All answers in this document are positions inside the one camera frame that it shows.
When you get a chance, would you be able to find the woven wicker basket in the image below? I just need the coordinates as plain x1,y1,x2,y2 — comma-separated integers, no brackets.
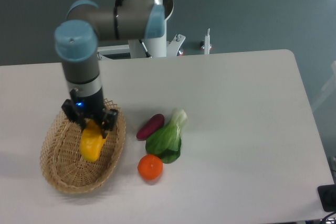
39,98,127,195

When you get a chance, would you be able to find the black device at table edge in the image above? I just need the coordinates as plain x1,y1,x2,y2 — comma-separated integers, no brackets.
317,184,335,212

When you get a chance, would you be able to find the orange fruit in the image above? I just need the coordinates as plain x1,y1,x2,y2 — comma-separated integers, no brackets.
138,154,163,180

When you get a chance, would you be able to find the green bok choy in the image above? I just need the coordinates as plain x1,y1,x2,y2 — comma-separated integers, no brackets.
145,109,187,164

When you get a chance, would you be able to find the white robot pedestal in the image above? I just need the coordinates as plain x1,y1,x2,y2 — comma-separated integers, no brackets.
126,0,174,58

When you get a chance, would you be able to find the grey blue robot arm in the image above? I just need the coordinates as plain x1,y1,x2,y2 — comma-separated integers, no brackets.
54,0,164,137

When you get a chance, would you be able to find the white pedestal foot bracket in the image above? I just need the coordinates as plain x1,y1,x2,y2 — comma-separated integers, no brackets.
97,27,213,61

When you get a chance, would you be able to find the yellow mango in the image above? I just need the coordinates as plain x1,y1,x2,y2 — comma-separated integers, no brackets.
79,120,106,162

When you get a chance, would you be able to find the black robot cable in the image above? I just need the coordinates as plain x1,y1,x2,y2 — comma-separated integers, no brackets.
138,39,152,58

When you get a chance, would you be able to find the purple sweet potato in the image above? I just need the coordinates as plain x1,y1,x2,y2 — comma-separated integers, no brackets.
136,114,165,141

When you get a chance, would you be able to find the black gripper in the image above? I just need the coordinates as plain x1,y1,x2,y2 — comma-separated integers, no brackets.
61,88,118,137

